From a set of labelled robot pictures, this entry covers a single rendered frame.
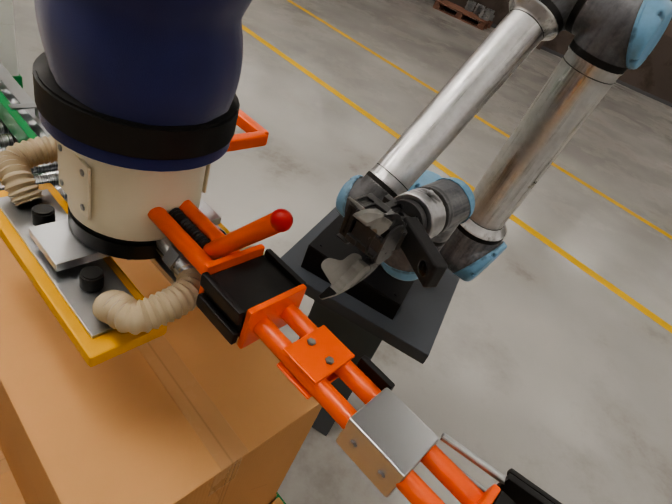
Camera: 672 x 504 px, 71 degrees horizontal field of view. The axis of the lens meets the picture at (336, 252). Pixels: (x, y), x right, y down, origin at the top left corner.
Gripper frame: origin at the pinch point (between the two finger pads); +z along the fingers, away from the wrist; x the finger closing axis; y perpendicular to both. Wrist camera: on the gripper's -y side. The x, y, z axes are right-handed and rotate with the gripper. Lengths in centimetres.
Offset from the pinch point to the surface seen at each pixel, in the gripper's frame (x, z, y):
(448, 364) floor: -124, -140, -3
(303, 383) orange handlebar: -0.1, 17.0, -10.9
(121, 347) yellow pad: -11.4, 24.6, 9.4
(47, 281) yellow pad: -10.9, 27.3, 22.9
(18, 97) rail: -64, -21, 173
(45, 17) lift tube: 20.3, 24.6, 25.8
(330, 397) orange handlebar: 0.9, 16.4, -13.9
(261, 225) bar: 10.1, 14.9, 1.7
